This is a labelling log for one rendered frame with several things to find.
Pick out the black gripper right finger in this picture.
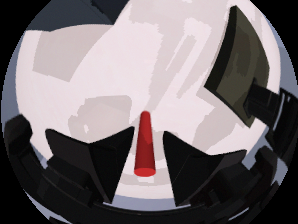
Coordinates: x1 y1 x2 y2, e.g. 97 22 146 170
162 131 247 208

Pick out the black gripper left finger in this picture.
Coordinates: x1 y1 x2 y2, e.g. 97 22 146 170
45 125 134 205

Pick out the red peg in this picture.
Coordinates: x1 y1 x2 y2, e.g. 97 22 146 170
133 112 156 177

